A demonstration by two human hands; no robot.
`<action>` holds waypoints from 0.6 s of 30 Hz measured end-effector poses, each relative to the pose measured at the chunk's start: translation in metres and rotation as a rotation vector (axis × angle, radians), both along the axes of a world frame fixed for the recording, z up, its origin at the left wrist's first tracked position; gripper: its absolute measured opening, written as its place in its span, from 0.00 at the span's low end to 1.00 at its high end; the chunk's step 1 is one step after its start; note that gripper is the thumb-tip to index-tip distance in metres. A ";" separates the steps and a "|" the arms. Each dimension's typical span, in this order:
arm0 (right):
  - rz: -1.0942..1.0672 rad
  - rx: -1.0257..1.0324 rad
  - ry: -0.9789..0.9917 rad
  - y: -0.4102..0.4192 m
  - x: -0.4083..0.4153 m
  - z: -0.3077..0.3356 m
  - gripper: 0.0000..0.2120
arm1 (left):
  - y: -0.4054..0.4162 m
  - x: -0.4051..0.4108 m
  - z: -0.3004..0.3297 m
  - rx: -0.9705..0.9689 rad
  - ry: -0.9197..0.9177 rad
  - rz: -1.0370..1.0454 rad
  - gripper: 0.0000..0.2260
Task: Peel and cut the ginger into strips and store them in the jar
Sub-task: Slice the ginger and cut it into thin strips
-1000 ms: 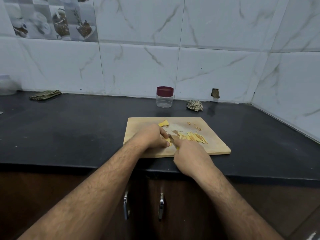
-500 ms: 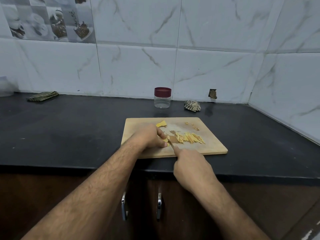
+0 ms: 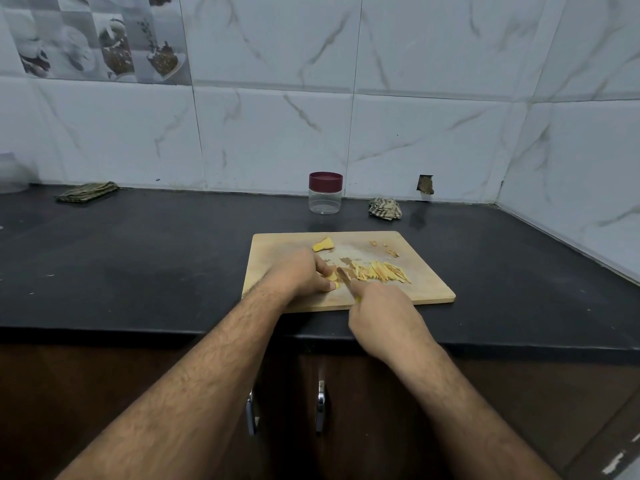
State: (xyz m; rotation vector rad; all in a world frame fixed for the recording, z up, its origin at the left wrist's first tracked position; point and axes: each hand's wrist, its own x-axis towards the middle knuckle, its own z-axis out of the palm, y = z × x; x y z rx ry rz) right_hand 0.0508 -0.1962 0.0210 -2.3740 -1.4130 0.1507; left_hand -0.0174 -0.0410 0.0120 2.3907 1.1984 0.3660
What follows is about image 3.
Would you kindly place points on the small ginger peel scraps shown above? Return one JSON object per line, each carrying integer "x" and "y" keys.
{"x": 384, "y": 248}

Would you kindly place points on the clear plastic container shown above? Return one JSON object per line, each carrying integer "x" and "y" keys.
{"x": 12, "y": 174}

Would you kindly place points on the person's right forearm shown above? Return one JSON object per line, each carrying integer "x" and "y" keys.
{"x": 475, "y": 420}

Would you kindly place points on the clear jar maroon lid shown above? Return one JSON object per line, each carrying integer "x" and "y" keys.
{"x": 325, "y": 203}

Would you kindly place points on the person's right hand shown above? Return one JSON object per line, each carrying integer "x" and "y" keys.
{"x": 390, "y": 323}

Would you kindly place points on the folded green cloth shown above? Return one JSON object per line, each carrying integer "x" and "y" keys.
{"x": 87, "y": 192}

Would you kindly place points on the black countertop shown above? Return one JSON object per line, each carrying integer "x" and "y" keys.
{"x": 100, "y": 270}

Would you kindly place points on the decorative picture tiles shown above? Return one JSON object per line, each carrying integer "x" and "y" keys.
{"x": 95, "y": 37}

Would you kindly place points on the wooden cutting board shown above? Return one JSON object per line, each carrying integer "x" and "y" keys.
{"x": 430, "y": 285}

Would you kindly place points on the pile of yellow ginger slices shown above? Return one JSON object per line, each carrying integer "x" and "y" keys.
{"x": 323, "y": 245}

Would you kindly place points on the crumpled patterned cloth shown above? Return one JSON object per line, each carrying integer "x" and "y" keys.
{"x": 385, "y": 209}

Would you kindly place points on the brown wooden cabinet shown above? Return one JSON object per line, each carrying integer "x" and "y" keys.
{"x": 100, "y": 415}

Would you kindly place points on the person's left hand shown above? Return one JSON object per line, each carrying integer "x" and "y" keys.
{"x": 295, "y": 271}

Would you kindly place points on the person's left forearm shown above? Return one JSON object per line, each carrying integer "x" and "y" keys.
{"x": 160, "y": 400}

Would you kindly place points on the pile of ginger strips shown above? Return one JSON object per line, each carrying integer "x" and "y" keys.
{"x": 378, "y": 271}

